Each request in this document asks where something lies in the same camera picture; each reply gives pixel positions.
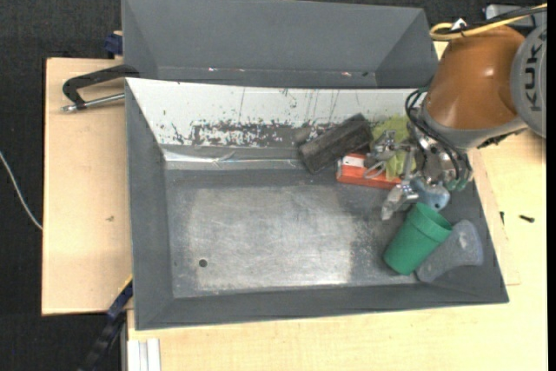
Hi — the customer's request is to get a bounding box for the grey metal bin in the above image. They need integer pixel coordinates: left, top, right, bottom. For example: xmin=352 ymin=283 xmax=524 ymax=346
xmin=120 ymin=0 xmax=510 ymax=331

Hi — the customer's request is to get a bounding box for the grey translucent flared cup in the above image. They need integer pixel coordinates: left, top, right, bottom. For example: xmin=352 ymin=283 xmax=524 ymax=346
xmin=414 ymin=219 xmax=485 ymax=284

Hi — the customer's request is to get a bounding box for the blue-grey rounded lump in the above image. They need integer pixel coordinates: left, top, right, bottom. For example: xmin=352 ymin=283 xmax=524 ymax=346
xmin=411 ymin=178 xmax=452 ymax=212

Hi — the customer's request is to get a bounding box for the orange-red flat box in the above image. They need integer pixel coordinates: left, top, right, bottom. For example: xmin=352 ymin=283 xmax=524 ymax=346
xmin=335 ymin=152 xmax=403 ymax=191

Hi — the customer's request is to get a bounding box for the dark green flat block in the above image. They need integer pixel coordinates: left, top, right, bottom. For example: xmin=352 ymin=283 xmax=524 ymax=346
xmin=298 ymin=113 xmax=375 ymax=176

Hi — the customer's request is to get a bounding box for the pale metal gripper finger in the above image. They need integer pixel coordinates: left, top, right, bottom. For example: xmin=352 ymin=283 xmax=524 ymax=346
xmin=363 ymin=129 xmax=414 ymax=181
xmin=381 ymin=182 xmax=420 ymax=222

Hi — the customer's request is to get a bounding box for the green plastic cup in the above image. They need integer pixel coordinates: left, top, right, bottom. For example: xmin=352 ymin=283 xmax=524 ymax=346
xmin=381 ymin=201 xmax=454 ymax=276

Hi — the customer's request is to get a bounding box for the yellow-green cloth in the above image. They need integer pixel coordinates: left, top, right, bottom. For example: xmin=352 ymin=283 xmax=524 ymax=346
xmin=370 ymin=113 xmax=419 ymax=182

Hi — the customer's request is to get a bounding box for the pale wood flat board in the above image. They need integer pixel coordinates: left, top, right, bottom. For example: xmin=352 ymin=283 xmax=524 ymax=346
xmin=41 ymin=56 xmax=134 ymax=316

